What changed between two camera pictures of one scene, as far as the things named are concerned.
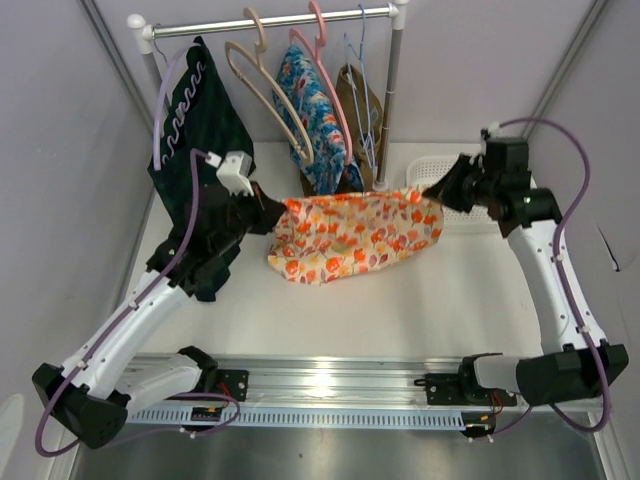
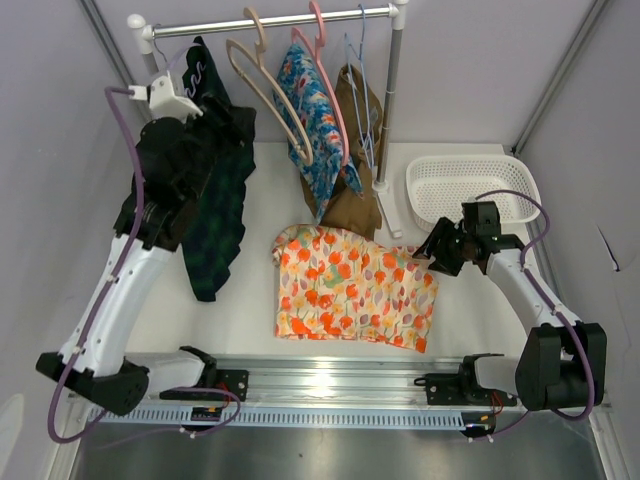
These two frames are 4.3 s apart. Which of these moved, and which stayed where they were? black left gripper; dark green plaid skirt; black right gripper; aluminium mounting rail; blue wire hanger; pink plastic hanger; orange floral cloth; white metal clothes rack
Moved: orange floral cloth; black right gripper; black left gripper
Stayed: blue wire hanger; white metal clothes rack; aluminium mounting rail; pink plastic hanger; dark green plaid skirt
